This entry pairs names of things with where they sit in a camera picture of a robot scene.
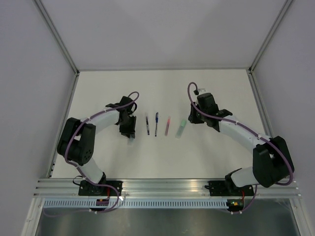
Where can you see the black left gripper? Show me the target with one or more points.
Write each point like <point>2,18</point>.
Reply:
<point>131,131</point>

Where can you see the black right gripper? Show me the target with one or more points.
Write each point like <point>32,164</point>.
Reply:
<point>192,117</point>

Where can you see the blue highlighter pen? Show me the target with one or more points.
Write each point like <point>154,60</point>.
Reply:
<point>130,141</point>

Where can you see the green highlighter pen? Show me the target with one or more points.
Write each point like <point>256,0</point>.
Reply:
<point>179,132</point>

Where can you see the pink highlighter pen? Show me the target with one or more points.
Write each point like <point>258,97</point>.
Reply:
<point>167,126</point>

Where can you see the blue gel pen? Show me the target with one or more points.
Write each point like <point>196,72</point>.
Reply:
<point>156,124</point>

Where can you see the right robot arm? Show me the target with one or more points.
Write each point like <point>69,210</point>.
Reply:
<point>271,160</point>

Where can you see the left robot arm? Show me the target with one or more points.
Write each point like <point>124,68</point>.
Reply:
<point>77,142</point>

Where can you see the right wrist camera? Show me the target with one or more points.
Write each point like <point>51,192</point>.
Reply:
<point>199,91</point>

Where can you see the white slotted cable duct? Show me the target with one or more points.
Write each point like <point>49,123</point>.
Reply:
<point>136,203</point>

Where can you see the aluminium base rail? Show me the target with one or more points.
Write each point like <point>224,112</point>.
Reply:
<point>157,188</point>

